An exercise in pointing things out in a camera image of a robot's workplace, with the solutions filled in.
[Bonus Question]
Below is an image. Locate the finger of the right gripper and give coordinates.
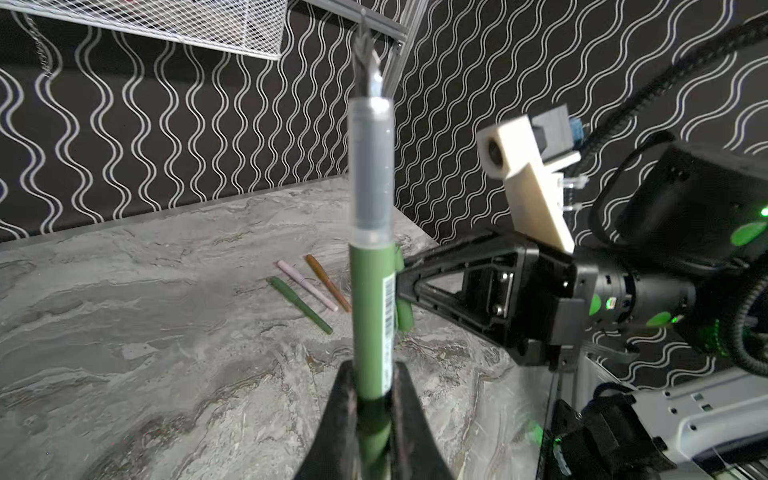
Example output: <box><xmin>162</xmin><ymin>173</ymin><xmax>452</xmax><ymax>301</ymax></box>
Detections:
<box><xmin>397</xmin><ymin>281</ymin><xmax>515</xmax><ymax>348</ymax></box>
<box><xmin>398</xmin><ymin>230</ymin><xmax>528</xmax><ymax>282</ymax></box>

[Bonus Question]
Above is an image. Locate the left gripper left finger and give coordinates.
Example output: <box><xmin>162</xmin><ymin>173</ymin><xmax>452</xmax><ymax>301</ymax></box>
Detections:
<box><xmin>294</xmin><ymin>360</ymin><xmax>360</xmax><ymax>480</ymax></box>

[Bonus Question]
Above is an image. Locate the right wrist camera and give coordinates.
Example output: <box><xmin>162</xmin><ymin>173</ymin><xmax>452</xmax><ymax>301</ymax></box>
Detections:
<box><xmin>475</xmin><ymin>104</ymin><xmax>584</xmax><ymax>254</ymax></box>

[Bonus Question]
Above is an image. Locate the dark green pen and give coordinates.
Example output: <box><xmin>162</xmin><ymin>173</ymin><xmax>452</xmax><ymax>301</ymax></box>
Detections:
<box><xmin>347</xmin><ymin>17</ymin><xmax>395</xmax><ymax>479</ymax></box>
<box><xmin>267</xmin><ymin>276</ymin><xmax>333</xmax><ymax>335</ymax></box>

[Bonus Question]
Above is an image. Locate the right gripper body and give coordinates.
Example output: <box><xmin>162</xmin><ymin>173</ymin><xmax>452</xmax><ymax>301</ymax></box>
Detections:
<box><xmin>486</xmin><ymin>236</ymin><xmax>599</xmax><ymax>368</ymax></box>

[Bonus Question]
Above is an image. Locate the orange pen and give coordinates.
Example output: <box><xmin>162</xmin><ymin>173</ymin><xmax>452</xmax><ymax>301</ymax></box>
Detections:
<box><xmin>304</xmin><ymin>254</ymin><xmax>352</xmax><ymax>313</ymax></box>

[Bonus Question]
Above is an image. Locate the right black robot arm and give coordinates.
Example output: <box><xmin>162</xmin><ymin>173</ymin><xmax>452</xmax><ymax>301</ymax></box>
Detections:
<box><xmin>395</xmin><ymin>15</ymin><xmax>767</xmax><ymax>479</ymax></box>

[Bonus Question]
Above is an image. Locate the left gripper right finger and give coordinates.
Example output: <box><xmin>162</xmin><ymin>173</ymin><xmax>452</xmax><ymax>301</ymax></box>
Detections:
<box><xmin>391</xmin><ymin>362</ymin><xmax>453</xmax><ymax>480</ymax></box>

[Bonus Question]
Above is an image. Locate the white wire mesh basket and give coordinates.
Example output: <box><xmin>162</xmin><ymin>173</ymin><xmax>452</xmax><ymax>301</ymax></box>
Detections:
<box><xmin>1</xmin><ymin>0</ymin><xmax>288</xmax><ymax>60</ymax></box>

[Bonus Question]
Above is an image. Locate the pink pen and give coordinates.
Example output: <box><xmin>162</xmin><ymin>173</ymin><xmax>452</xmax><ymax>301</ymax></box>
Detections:
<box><xmin>276</xmin><ymin>260</ymin><xmax>339</xmax><ymax>312</ymax></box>

